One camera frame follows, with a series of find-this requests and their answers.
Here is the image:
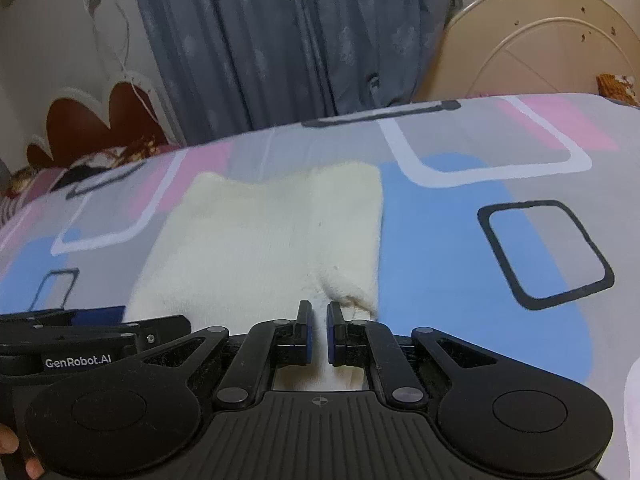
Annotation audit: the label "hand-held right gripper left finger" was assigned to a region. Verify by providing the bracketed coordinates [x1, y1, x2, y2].
[142, 300, 315, 412]

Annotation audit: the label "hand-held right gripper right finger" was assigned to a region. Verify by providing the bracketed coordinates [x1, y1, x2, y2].
[326, 301, 497, 407]

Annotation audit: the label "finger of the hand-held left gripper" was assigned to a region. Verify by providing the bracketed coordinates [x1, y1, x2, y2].
[0, 305, 127, 332]
[120, 314, 192, 351]

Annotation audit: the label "small cream knitted garment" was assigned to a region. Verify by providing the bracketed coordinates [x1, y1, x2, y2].
[125, 160, 385, 394]

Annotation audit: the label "person's left hand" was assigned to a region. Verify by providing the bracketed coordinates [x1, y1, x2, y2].
[0, 422, 46, 480]

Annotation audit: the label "pink striped pillow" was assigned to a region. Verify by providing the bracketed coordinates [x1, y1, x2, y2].
[0, 194, 32, 228]

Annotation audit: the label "brown and cream headboard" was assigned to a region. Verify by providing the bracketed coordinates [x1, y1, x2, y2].
[25, 69, 184, 171]

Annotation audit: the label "grey curtain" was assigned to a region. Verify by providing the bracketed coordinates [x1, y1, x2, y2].
[125, 0, 463, 134]

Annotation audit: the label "white cloth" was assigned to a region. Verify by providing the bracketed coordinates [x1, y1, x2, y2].
[622, 359, 640, 480]

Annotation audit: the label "orange floral cloth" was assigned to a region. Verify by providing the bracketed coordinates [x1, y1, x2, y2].
[597, 73, 640, 107]

